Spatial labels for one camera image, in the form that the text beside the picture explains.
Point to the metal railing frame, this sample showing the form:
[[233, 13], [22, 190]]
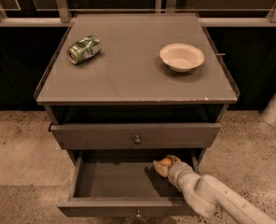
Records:
[[211, 13]]

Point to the grey top drawer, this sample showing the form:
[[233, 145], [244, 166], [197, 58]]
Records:
[[135, 136]]

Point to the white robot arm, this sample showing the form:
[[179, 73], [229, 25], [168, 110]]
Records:
[[238, 173]]

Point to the orange fruit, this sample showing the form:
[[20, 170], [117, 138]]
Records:
[[166, 161]]

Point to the crushed green soda can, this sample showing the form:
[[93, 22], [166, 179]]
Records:
[[84, 49]]

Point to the white bowl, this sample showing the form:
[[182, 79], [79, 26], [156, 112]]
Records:
[[181, 57]]

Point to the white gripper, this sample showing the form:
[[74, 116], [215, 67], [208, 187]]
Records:
[[174, 169]]

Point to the grey drawer cabinet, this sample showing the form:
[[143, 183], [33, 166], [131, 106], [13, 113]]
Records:
[[127, 82]]

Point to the grey open middle drawer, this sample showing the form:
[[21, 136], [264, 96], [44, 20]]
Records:
[[123, 183]]

